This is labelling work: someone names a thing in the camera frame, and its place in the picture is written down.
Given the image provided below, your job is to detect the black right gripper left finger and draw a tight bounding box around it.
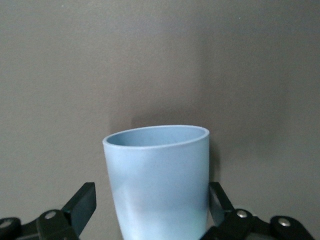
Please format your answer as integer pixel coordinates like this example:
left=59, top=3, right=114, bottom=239
left=0, top=182, right=97, bottom=240

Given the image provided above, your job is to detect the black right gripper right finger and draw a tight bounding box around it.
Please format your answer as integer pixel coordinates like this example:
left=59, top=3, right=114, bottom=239
left=199, top=181, right=315, bottom=240

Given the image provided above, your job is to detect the light blue plastic cup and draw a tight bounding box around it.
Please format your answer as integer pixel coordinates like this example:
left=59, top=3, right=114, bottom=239
left=102, top=124, right=210, bottom=240

